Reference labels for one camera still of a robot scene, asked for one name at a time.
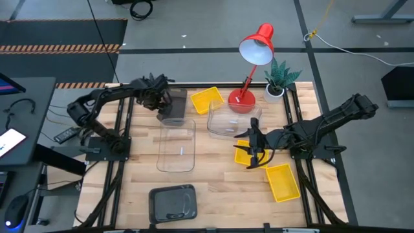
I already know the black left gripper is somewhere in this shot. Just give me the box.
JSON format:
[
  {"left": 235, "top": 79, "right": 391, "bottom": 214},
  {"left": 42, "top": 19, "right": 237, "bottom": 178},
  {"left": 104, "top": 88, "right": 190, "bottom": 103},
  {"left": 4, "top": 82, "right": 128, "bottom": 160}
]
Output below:
[{"left": 138, "top": 73, "right": 175, "bottom": 114}]

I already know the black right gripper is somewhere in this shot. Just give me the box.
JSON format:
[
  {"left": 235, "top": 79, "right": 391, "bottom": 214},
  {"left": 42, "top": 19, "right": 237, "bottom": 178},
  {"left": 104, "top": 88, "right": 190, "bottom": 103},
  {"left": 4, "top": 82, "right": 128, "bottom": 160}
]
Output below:
[{"left": 233, "top": 116, "right": 276, "bottom": 170}]

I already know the yellow plastic basket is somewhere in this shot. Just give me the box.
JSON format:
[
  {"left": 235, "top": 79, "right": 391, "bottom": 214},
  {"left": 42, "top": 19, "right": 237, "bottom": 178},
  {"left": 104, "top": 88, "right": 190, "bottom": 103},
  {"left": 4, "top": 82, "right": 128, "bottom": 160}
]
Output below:
[
  {"left": 234, "top": 139, "right": 270, "bottom": 170},
  {"left": 190, "top": 86, "right": 225, "bottom": 115},
  {"left": 265, "top": 163, "right": 301, "bottom": 203}
]

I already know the red desk lamp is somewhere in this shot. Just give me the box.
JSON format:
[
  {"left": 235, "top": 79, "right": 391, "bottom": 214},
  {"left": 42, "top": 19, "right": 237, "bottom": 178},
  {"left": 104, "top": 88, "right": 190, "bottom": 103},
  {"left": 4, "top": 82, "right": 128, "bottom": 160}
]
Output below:
[{"left": 227, "top": 23, "right": 276, "bottom": 115}]

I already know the artificial plant in white pot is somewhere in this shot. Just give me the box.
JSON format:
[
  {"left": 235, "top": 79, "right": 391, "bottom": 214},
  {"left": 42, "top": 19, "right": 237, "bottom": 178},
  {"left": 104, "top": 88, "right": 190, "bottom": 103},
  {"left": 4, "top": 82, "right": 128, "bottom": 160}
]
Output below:
[{"left": 263, "top": 57, "right": 303, "bottom": 105}]

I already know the black power adapter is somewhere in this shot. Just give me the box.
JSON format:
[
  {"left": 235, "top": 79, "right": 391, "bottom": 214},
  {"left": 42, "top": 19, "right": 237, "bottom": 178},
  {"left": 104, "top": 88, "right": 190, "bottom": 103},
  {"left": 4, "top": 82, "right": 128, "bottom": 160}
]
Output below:
[{"left": 53, "top": 126, "right": 81, "bottom": 145}]

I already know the dark gray side desk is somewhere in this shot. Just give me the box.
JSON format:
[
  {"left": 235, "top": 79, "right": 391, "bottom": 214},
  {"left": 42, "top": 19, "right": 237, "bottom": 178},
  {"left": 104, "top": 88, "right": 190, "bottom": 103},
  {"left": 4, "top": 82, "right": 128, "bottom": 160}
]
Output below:
[{"left": 0, "top": 76, "right": 56, "bottom": 166}]

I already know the black mat with hazard stripes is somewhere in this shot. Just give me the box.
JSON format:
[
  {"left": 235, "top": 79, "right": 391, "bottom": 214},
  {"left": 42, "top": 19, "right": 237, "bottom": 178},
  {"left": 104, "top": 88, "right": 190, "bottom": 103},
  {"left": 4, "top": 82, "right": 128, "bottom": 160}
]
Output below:
[{"left": 0, "top": 18, "right": 129, "bottom": 89}]

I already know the computer monitor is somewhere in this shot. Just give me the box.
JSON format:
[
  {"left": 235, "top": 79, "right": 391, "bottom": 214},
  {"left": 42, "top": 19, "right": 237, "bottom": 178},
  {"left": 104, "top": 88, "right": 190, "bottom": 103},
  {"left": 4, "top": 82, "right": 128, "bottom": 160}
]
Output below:
[{"left": 0, "top": 72, "right": 27, "bottom": 96}]

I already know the lit smartphone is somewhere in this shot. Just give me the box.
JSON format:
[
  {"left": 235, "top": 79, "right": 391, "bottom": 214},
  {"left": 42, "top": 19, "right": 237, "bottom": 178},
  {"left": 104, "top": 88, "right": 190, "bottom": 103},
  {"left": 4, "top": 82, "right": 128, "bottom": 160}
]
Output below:
[{"left": 0, "top": 128, "right": 28, "bottom": 159}]

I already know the black box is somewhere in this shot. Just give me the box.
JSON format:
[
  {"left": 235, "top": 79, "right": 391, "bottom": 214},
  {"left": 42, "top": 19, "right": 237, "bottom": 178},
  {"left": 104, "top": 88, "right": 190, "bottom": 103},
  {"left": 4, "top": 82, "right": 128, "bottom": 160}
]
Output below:
[{"left": 380, "top": 66, "right": 414, "bottom": 109}]

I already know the black computer mouse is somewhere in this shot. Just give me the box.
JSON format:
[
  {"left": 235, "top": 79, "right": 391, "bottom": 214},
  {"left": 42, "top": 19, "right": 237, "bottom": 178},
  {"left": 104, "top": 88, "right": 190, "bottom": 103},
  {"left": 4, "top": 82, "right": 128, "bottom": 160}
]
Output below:
[{"left": 3, "top": 194, "right": 30, "bottom": 229}]

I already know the gray metal table leg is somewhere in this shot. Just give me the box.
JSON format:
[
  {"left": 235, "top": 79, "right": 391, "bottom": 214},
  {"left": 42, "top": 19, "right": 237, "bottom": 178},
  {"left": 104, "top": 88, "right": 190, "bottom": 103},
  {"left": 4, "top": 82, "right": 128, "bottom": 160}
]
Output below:
[{"left": 351, "top": 0, "right": 414, "bottom": 25}]

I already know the black metal table frame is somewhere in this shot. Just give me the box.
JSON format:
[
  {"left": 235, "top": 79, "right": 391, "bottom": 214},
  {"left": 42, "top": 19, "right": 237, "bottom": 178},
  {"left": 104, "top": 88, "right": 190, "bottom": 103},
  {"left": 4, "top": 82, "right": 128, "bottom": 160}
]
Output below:
[{"left": 76, "top": 73, "right": 352, "bottom": 233}]

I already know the thin black floor cable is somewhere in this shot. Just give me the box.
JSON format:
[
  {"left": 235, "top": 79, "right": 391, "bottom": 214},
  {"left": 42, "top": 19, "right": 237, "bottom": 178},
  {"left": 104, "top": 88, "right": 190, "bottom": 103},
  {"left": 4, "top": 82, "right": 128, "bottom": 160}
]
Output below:
[{"left": 86, "top": 0, "right": 120, "bottom": 83}]

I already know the coiled black cable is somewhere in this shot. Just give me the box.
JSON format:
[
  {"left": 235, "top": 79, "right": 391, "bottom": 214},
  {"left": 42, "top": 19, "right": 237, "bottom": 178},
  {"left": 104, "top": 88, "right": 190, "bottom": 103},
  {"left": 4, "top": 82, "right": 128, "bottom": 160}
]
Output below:
[{"left": 129, "top": 0, "right": 154, "bottom": 21}]

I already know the yellow rope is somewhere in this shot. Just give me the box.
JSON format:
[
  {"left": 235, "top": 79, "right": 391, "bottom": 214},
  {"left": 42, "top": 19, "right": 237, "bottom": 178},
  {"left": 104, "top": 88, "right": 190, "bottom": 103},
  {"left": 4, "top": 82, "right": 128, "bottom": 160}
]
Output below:
[{"left": 308, "top": 0, "right": 337, "bottom": 40}]

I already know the black headset cable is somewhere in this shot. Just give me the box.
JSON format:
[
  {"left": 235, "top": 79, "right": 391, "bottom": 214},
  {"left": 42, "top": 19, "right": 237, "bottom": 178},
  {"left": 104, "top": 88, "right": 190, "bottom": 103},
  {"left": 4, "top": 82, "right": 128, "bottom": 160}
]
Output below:
[{"left": 3, "top": 98, "right": 36, "bottom": 130}]

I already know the white floor cable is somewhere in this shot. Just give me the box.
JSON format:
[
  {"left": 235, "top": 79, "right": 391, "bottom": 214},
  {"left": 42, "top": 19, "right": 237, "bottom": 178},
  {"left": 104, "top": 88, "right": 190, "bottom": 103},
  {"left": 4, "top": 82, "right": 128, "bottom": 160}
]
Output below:
[{"left": 303, "top": 32, "right": 414, "bottom": 67}]

